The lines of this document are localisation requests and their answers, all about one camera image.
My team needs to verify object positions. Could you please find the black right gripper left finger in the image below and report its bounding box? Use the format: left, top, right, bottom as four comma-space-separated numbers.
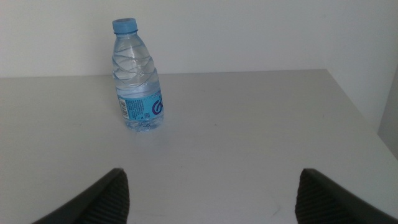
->
30, 167, 131, 224

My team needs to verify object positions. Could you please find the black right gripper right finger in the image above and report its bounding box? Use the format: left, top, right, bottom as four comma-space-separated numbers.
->
294, 168, 398, 224

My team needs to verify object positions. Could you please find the clear water bottle blue cap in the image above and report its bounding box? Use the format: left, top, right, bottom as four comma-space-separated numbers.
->
111, 17, 165, 133

